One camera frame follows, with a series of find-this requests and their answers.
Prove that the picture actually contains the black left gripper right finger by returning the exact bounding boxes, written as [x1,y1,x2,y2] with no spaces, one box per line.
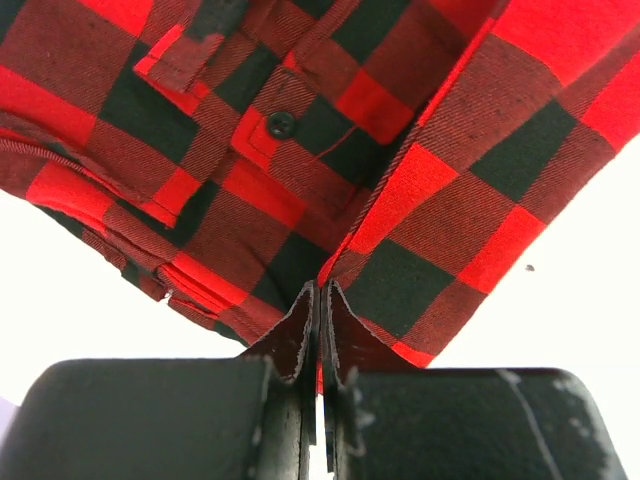
[321,282,626,480]

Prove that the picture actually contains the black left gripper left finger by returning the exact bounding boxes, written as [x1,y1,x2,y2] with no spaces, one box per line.
[1,281,319,480]

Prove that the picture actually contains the red black plaid shirt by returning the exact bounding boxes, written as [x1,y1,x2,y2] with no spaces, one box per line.
[1,1,639,367]

